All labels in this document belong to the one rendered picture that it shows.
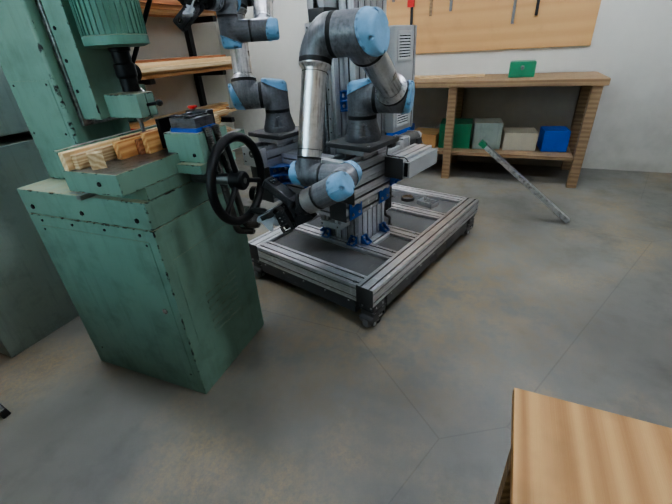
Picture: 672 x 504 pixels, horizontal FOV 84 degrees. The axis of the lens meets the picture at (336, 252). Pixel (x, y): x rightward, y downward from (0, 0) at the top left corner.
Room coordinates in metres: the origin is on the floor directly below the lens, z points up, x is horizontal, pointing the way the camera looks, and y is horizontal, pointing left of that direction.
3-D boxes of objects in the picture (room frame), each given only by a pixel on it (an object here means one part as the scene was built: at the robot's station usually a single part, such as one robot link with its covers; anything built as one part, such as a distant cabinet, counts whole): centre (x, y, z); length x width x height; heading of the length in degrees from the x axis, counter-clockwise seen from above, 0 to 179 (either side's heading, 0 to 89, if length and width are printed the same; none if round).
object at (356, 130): (1.57, -0.14, 0.87); 0.15 x 0.15 x 0.10
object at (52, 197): (1.32, 0.72, 0.76); 0.57 x 0.45 x 0.09; 67
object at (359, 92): (1.57, -0.15, 0.98); 0.13 x 0.12 x 0.14; 64
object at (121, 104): (1.29, 0.62, 1.03); 0.14 x 0.07 x 0.09; 67
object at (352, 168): (1.08, -0.03, 0.82); 0.11 x 0.11 x 0.08; 64
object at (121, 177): (1.26, 0.50, 0.87); 0.61 x 0.30 x 0.06; 157
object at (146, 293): (1.32, 0.72, 0.35); 0.58 x 0.45 x 0.71; 67
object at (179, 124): (1.23, 0.42, 0.99); 0.13 x 0.11 x 0.06; 157
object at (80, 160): (1.33, 0.58, 0.92); 0.64 x 0.02 x 0.04; 157
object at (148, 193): (1.25, 0.55, 0.82); 0.40 x 0.21 x 0.04; 157
